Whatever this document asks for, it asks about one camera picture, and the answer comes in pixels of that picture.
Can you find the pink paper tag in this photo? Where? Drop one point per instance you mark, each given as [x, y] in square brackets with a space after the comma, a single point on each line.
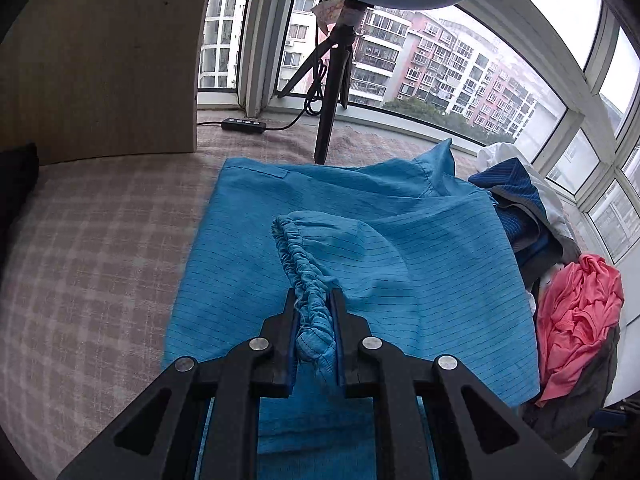
[327, 11]

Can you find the navy blue t-shirt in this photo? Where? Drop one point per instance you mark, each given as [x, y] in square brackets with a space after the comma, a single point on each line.
[17, 175]

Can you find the black inline switch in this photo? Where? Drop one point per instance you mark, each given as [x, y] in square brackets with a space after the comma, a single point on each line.
[243, 125]

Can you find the pink garment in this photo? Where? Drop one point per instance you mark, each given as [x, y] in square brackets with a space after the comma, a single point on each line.
[575, 310]

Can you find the dark blue garment pile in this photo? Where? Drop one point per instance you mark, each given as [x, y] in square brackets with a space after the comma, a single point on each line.
[500, 152]

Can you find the dark grey garment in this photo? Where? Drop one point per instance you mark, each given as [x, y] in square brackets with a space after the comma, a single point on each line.
[580, 410]

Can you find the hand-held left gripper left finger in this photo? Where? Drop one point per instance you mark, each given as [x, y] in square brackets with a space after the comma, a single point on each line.
[293, 360]

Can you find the light blue striped coat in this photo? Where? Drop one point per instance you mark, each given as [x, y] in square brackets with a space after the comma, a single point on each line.
[425, 285]

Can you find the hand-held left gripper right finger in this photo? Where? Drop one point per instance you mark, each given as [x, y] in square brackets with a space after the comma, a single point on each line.
[339, 360]

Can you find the black tripod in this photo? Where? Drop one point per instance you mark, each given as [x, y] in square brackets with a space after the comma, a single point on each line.
[327, 120]

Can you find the beige wooden board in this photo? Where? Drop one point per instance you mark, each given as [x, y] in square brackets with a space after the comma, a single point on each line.
[100, 60]

